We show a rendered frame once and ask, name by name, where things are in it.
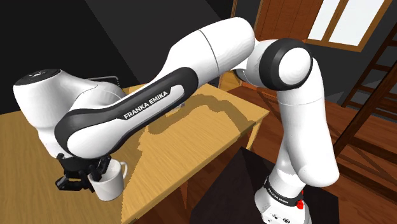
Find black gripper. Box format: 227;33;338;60
55;153;112;193

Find white cup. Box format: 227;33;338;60
87;158;129;202

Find light wooden table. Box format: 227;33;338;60
0;83;270;224

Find dark robot stand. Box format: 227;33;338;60
190;147;340;224

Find brown wooden door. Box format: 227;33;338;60
253;0;324;42

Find wood-framed window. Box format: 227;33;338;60
306;0;393;53

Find dark wooden ladder frame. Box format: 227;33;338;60
333;23;397;157

